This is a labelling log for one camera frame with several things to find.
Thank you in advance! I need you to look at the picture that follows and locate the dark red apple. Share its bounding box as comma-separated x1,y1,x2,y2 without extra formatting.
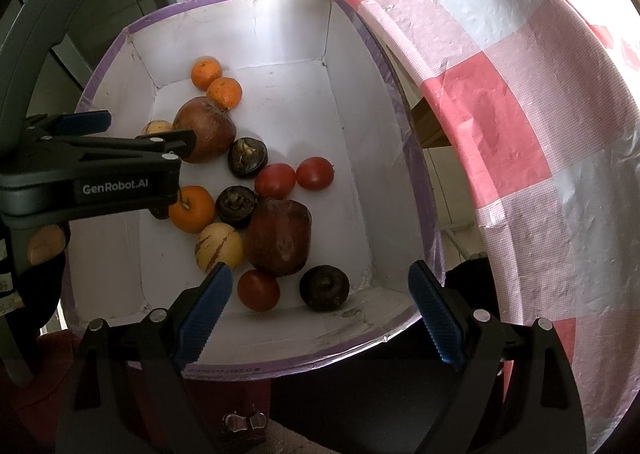
172,96,237,164

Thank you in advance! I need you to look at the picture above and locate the person's left hand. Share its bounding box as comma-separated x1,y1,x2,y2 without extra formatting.
27,225,67,266

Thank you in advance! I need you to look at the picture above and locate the black seat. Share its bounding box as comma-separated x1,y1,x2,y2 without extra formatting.
270,254,506,454

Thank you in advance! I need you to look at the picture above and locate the orange with stem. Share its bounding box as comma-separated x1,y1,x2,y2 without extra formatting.
168,185,217,234

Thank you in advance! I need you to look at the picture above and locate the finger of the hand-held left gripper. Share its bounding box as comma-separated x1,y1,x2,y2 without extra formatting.
22,109,112,137
25,128,197,166

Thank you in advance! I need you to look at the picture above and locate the red white checkered tablecloth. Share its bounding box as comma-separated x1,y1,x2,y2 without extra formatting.
332,0,640,454

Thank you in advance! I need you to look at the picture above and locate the metal wing nut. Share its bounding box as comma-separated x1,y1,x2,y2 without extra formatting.
222,411,268,435

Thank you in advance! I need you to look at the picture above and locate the large dark water chestnut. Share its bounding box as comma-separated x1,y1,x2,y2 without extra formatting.
299,265,350,311

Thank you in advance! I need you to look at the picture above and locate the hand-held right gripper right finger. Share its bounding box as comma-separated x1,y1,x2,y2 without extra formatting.
407,259,588,454

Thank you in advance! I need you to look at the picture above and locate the white box with purple rim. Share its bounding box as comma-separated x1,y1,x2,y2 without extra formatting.
60,0,447,382

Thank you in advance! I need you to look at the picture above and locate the red tomato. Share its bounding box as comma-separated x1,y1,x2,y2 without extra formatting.
254,163,296,200
295,157,334,191
237,269,281,312

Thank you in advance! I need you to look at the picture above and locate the large yellow striped pepino melon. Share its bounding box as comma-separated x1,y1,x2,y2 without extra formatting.
195,223,244,274

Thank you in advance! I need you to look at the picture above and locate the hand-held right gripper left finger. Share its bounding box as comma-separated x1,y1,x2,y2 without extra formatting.
55,261,234,454

